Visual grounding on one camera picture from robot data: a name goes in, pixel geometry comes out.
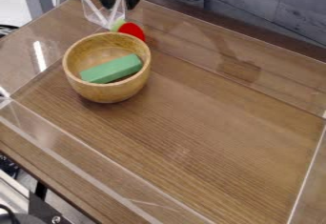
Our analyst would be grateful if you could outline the red plush fruit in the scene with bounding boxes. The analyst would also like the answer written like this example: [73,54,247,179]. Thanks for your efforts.
[111,19,145,41]

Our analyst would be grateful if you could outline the wooden bowl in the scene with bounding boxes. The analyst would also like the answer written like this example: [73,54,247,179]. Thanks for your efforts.
[63,31,151,103]

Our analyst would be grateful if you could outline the green rectangular block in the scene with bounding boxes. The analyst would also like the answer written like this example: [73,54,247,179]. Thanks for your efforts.
[80,53,143,84]

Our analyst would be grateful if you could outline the clear acrylic tray enclosure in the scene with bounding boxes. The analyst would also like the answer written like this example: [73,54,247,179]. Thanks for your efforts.
[0,0,326,224]

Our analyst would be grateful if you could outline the black cable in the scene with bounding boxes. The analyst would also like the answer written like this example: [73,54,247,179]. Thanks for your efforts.
[0,203,22,224]

